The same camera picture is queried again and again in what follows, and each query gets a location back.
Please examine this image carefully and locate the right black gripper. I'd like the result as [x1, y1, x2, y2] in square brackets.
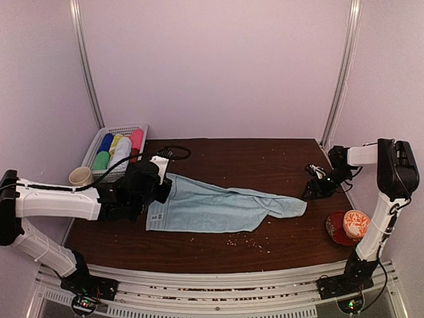
[301, 168, 352, 199]

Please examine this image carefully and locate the light blue towel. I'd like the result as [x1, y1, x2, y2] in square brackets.
[109, 136, 132, 167]
[146, 174, 307, 233]

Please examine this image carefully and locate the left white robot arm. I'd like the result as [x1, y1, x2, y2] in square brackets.
[1, 156, 172, 294]

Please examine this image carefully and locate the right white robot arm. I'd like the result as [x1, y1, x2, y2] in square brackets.
[301, 138, 419, 299]

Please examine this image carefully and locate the white plastic basket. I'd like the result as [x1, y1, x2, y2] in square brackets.
[81, 123, 148, 180]

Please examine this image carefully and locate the dark red rolled towel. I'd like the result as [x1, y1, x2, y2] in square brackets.
[129, 148, 140, 163]

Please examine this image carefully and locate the red floral bowl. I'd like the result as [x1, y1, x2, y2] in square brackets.
[325, 211, 360, 246]

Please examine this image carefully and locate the green rolled towel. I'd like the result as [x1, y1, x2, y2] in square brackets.
[91, 151, 110, 171]

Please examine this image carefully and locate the pink rolled towel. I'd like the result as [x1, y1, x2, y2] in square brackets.
[130, 129, 144, 151]

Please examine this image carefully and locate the orange white patterned bowl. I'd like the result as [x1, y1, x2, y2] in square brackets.
[343, 210, 371, 239]

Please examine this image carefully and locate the yellow rolled towel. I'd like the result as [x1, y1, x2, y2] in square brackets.
[109, 134, 124, 156]

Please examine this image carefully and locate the blue rolled towel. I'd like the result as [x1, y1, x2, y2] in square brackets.
[97, 133, 114, 153]

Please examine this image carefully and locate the beige plastic cup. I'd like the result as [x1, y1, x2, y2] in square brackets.
[68, 166, 93, 186]

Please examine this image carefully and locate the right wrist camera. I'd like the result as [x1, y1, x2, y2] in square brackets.
[305, 164, 327, 180]

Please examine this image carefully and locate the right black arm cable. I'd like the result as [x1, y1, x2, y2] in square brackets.
[359, 198, 411, 314]

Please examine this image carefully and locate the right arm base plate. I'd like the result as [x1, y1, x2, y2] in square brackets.
[316, 275, 374, 300]

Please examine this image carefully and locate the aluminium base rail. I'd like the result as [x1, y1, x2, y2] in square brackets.
[24, 261, 411, 317]

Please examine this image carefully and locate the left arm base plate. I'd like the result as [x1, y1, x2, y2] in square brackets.
[60, 276, 119, 301]

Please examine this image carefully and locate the right aluminium frame post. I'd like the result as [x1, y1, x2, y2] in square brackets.
[319, 0, 362, 150]

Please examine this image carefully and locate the aluminium frame post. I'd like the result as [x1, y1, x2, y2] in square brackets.
[69, 0, 105, 129]
[319, 0, 362, 150]

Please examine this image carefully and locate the left aluminium frame post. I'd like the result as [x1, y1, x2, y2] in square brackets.
[69, 0, 105, 129]

